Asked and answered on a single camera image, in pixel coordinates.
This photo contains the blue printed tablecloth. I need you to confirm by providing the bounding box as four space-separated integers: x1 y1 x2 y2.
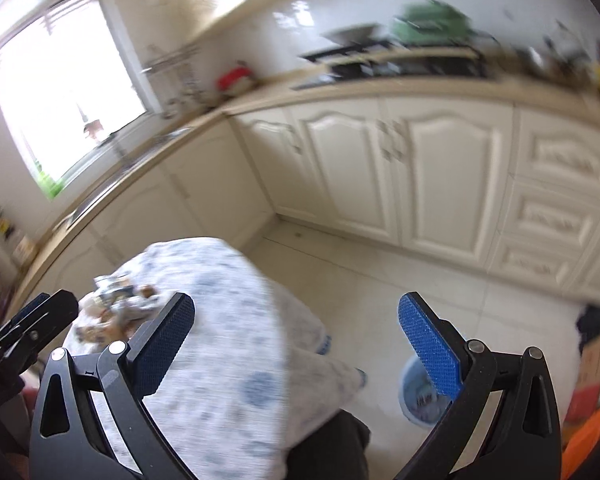
62 237 368 480

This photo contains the red container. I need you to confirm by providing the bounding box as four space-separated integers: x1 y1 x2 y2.
217 62 258 93

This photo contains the clear jar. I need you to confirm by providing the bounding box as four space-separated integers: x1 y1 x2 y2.
15 235 36 263

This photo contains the pile of wrappers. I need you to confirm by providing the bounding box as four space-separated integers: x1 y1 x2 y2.
77 272 173 348

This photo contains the steel bowl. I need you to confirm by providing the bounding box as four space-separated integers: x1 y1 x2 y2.
515 45 581 76

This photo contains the black gas stove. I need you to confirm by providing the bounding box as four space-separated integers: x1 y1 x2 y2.
292 42 496 92

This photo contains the dark cloth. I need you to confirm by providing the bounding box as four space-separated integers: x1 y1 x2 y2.
290 407 372 480

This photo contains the cream sink cabinet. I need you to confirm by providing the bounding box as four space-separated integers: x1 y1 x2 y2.
55 120 276 281

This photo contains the metal wok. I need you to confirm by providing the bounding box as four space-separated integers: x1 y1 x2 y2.
322 24 381 48

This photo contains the black cloth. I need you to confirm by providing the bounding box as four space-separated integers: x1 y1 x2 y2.
577 305 600 348

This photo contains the cardboard box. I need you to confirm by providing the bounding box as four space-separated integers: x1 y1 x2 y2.
575 330 600 401

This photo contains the window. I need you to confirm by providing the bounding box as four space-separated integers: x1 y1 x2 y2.
0 0 148 201

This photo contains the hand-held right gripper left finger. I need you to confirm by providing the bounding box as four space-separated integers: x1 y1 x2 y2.
29 291 197 480

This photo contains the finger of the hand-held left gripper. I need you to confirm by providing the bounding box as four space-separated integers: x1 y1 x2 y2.
0 292 51 356
0 290 79 396

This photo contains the metal wall utensil rack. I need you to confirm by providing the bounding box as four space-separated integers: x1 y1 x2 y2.
142 42 206 111

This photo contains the green electric pot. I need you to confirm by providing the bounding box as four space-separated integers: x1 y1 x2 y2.
392 2 473 48

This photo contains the green bottle on windowsill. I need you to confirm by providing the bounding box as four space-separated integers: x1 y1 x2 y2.
37 170 63 198

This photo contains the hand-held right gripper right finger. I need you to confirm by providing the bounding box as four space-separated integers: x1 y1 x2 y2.
392 291 563 480

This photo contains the cream cabinet drawer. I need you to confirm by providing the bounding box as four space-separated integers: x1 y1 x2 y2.
500 180 600 261
485 240 583 296
512 105 600 206

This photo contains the orange box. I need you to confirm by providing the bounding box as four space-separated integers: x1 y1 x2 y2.
562 400 600 480

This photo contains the light blue waste bin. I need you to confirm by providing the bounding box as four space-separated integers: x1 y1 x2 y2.
399 355 463 428

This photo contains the cream cabinet door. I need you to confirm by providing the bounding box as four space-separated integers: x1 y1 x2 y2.
380 95 516 266
230 105 301 216
287 100 401 246

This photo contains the steel sink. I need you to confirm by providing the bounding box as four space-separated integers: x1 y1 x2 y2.
72 127 193 221

